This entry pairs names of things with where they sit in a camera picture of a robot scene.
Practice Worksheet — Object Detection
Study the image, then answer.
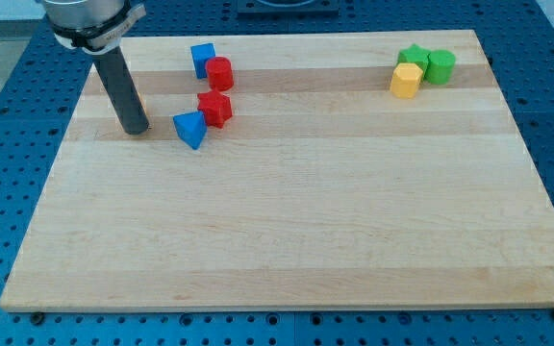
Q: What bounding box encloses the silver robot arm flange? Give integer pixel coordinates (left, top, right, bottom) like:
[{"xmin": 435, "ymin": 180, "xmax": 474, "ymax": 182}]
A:
[{"xmin": 40, "ymin": 0, "xmax": 146, "ymax": 55}]

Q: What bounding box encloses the red star block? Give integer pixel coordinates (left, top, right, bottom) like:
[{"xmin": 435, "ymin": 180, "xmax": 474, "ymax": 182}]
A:
[{"xmin": 197, "ymin": 90, "xmax": 233, "ymax": 129}]

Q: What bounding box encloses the wooden board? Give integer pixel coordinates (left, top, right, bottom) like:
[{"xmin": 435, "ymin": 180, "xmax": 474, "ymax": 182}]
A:
[{"xmin": 0, "ymin": 30, "xmax": 554, "ymax": 312}]

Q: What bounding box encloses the blue triangle block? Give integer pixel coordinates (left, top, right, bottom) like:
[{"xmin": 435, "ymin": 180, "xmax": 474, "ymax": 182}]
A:
[{"xmin": 173, "ymin": 111, "xmax": 207, "ymax": 150}]

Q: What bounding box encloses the red cylinder block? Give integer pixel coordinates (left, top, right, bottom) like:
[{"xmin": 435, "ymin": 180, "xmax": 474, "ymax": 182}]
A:
[{"xmin": 205, "ymin": 57, "xmax": 234, "ymax": 91}]

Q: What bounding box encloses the blue cube block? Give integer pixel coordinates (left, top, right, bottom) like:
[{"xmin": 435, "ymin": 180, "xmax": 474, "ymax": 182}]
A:
[{"xmin": 190, "ymin": 42, "xmax": 216, "ymax": 79}]

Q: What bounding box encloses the yellow hexagon block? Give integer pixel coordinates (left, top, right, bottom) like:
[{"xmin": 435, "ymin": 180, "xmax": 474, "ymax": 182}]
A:
[{"xmin": 390, "ymin": 62, "xmax": 423, "ymax": 99}]

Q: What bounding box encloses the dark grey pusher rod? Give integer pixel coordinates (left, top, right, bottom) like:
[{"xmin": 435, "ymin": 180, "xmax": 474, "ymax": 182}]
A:
[{"xmin": 93, "ymin": 47, "xmax": 149, "ymax": 135}]

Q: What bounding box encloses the green star block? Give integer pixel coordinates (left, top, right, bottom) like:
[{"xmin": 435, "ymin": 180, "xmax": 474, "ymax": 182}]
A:
[{"xmin": 396, "ymin": 43, "xmax": 431, "ymax": 78}]

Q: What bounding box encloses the green cylinder block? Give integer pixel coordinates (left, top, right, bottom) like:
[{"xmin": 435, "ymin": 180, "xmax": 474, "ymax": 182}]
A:
[{"xmin": 424, "ymin": 50, "xmax": 456, "ymax": 85}]

